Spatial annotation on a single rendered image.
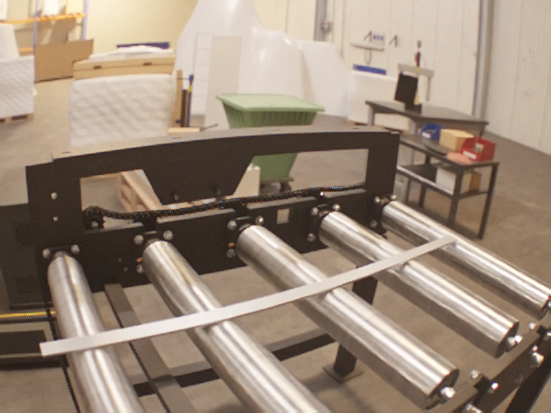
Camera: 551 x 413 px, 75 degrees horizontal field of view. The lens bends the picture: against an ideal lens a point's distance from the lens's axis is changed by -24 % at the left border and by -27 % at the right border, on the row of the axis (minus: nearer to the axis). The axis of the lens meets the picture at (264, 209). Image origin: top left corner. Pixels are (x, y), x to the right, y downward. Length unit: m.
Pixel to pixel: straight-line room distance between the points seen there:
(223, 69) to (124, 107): 1.18
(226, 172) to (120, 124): 3.35
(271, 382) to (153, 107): 3.96
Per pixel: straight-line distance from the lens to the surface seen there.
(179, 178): 1.29
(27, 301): 2.08
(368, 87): 7.99
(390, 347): 0.94
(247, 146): 1.34
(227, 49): 4.98
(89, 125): 4.71
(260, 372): 0.82
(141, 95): 4.54
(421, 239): 1.58
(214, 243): 1.41
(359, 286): 1.92
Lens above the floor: 1.46
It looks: 22 degrees down
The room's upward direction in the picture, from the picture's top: 4 degrees clockwise
